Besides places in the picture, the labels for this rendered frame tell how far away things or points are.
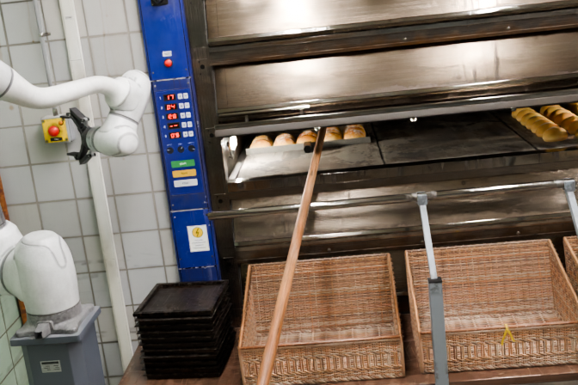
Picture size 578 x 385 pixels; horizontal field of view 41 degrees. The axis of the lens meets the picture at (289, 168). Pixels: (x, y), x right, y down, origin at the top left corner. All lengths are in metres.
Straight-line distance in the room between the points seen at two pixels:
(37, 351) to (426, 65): 1.64
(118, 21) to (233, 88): 0.49
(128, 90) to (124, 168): 0.58
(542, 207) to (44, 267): 1.81
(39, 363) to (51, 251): 0.33
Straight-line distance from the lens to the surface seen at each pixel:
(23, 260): 2.33
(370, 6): 2.89
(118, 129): 2.53
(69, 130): 3.03
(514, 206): 3.08
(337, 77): 2.91
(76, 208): 3.16
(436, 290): 2.50
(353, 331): 3.04
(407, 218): 3.02
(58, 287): 2.33
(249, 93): 2.92
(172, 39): 2.91
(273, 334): 1.99
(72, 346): 2.37
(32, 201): 3.21
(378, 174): 2.98
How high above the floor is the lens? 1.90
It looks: 13 degrees down
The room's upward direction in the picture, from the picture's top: 6 degrees counter-clockwise
